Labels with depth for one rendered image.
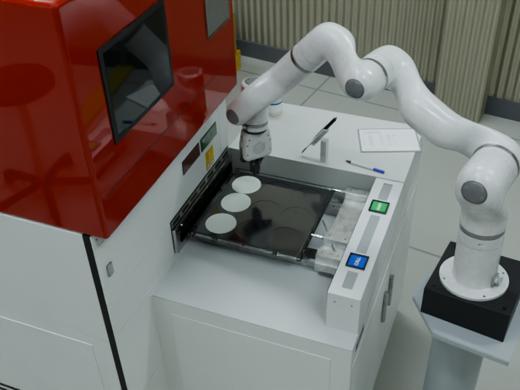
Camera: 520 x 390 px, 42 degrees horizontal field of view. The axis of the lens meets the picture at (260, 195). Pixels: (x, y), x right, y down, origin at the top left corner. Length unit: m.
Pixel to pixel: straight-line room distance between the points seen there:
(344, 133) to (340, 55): 0.72
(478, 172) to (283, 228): 0.71
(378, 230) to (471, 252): 0.31
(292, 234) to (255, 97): 0.45
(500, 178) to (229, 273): 0.88
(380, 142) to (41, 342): 1.30
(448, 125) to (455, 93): 2.65
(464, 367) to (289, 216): 0.71
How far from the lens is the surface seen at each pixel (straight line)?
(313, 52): 1.88
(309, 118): 2.57
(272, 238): 2.13
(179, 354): 2.27
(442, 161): 4.10
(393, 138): 2.48
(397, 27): 4.56
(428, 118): 1.78
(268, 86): 1.99
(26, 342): 2.27
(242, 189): 2.33
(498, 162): 1.76
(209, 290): 2.10
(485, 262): 1.94
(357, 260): 1.98
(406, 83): 1.83
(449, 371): 2.24
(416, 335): 3.09
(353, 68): 1.76
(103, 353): 2.08
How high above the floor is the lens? 2.32
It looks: 38 degrees down
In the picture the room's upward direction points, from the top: 2 degrees counter-clockwise
